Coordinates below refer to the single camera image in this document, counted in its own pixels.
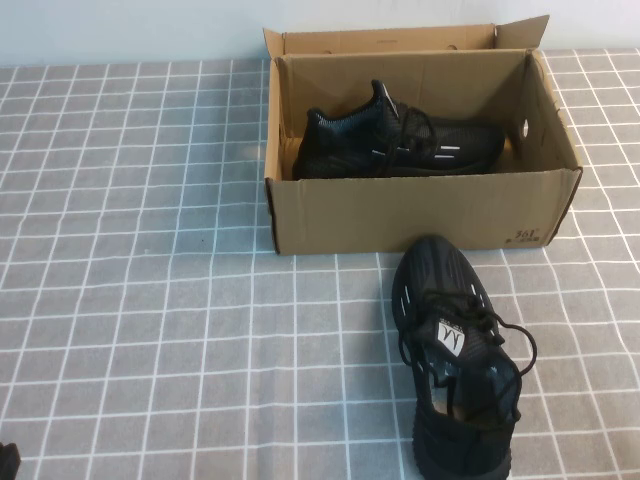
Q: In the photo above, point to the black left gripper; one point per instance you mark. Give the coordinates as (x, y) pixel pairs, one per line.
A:
(7, 462)

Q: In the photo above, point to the black sneaker with white tongue label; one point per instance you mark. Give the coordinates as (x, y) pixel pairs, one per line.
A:
(440, 270)

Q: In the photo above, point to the brown cardboard shoe box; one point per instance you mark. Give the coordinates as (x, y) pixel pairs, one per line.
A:
(350, 215)

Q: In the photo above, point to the black sneaker with white stripes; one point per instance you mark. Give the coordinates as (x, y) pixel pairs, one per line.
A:
(350, 150)

